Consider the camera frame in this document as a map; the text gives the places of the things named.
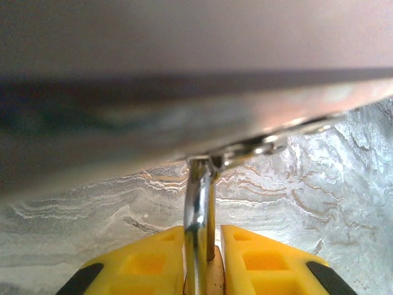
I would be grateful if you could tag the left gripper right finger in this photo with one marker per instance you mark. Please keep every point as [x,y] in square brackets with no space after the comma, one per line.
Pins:
[264,267]

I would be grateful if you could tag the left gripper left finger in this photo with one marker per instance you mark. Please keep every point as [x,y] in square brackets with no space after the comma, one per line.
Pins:
[144,267]

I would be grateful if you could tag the pink tin box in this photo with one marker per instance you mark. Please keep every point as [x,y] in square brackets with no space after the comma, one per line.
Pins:
[184,92]

